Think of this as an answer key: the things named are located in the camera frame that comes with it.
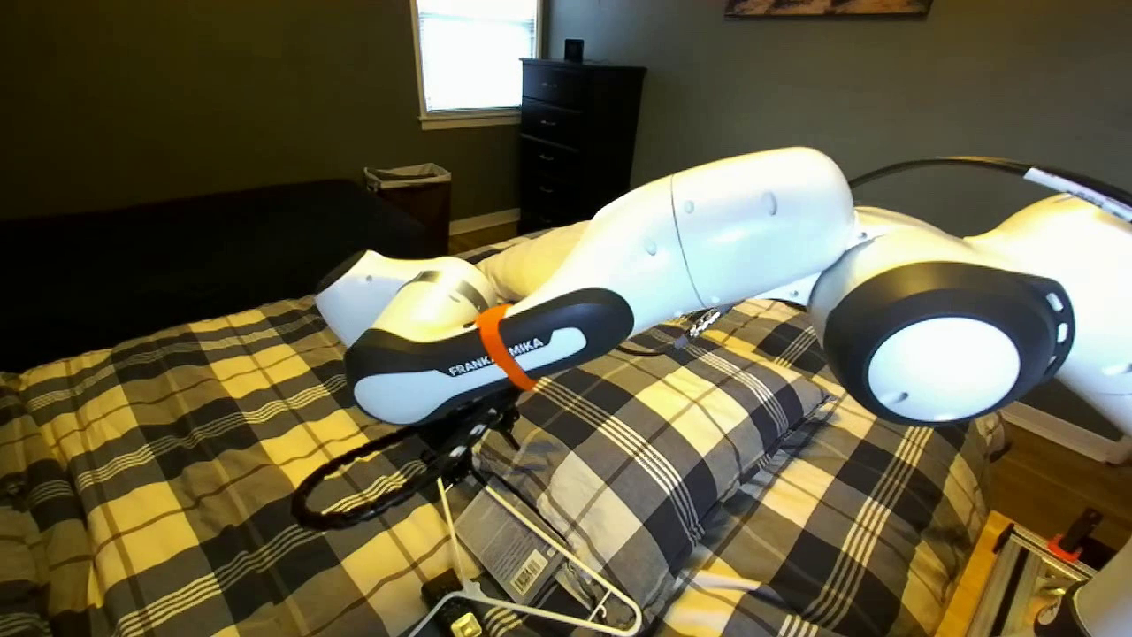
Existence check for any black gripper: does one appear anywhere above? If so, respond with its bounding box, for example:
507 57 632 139
423 392 524 484

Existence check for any white wire hanger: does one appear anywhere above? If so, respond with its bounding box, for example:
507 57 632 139
403 475 649 637

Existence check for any grey book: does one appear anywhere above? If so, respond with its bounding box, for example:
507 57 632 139
454 476 572 612

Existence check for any black remote control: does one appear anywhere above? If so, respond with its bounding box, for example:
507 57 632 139
422 571 487 637

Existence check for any white pillow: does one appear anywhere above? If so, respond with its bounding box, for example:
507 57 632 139
474 221 593 303

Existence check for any plaid pillow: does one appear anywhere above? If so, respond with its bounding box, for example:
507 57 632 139
471 307 846 637

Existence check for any dark wooden nightstand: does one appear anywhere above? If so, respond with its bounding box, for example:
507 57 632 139
370 177 455 258

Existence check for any grey tray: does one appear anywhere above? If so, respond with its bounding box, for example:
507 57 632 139
360 159 455 193

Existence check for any yellow grey plaid bedspread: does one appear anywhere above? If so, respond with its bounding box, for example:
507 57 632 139
0 226 1001 637

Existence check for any black dresser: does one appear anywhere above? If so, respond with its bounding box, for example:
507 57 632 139
518 57 651 236

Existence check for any black futon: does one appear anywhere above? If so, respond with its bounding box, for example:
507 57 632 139
0 177 441 374

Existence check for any red black tool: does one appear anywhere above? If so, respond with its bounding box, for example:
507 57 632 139
1046 505 1110 567

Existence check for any white rounded object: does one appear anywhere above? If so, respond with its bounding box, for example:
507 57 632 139
1064 540 1132 637

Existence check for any orange strap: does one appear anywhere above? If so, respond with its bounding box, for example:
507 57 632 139
474 300 543 397

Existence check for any window with white frame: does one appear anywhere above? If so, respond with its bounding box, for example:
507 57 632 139
407 0 553 136

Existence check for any wooden bed frame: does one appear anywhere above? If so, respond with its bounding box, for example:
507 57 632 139
934 505 1018 637

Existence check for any framed wall picture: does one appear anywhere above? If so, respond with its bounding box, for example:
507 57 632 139
723 0 936 21

